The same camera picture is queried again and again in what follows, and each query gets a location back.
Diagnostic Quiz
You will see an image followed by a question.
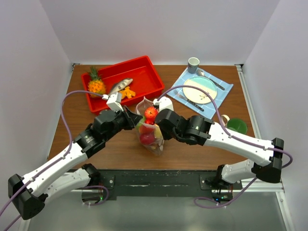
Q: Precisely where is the green custard apple toy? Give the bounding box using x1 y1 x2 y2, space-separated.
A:
136 116 146 130

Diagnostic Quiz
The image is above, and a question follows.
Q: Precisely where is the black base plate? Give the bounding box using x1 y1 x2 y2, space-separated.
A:
98 169 242 202

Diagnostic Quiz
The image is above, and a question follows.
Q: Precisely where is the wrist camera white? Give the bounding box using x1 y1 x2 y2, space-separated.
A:
153 96 174 112
106 92 123 112

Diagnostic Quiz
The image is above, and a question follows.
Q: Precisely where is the steel spoon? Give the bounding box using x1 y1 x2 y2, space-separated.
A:
197 69 225 90

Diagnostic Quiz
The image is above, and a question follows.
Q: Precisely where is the yellow toy lemon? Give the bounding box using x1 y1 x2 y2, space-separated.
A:
154 125 163 139

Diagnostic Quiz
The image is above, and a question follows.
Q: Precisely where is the yellow green toy mango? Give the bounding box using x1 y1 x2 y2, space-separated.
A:
139 125 155 134

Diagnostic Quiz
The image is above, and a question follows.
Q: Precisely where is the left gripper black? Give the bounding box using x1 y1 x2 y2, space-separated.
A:
103 104 142 141

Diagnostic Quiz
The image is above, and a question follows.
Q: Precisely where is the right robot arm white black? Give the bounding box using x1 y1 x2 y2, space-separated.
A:
155 109 282 189

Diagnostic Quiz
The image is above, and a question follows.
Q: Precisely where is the red lychee bunch toy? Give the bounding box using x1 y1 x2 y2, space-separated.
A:
149 140 164 151

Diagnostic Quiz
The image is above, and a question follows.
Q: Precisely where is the red orange toy apple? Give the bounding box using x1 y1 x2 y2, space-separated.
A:
144 106 158 122

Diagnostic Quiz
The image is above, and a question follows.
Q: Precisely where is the small grey blue cup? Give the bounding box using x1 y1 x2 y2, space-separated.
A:
187 57 200 74

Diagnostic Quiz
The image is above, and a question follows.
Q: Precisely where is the clear polka dot zip bag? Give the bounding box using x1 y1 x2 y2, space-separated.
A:
135 97 164 155

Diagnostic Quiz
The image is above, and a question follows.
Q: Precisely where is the grey toy fish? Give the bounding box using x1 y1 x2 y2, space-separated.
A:
108 78 133 96

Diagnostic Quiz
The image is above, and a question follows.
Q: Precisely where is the steel fork black handle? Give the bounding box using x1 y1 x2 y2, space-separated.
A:
173 90 204 112

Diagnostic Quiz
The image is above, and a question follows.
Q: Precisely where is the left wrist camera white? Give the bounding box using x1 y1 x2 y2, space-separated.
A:
106 92 123 112

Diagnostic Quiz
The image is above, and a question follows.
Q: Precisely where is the blue checked cloth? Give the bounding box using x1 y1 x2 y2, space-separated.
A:
167 69 233 119

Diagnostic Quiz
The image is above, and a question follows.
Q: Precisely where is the dark red toy apple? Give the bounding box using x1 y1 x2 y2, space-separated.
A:
140 133 156 145

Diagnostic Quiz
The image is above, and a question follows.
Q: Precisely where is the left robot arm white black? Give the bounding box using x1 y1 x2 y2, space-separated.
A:
8 107 142 220

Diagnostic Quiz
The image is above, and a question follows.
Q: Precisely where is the toy pineapple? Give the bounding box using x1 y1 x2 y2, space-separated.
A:
87 66 106 98

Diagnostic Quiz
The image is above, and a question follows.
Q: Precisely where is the cream and teal plate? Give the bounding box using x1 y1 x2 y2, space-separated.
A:
182 76 218 104

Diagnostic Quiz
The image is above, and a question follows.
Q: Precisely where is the red plastic tray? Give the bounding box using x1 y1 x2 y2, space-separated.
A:
96 56 165 106

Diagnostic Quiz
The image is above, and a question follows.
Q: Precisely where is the green floral mug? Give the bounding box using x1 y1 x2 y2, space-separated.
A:
220 115 248 135

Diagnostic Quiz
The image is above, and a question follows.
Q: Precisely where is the orange toy ginger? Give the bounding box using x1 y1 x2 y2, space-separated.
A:
120 87 136 99

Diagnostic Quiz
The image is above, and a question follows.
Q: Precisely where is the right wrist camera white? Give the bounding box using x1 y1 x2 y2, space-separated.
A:
153 96 174 112

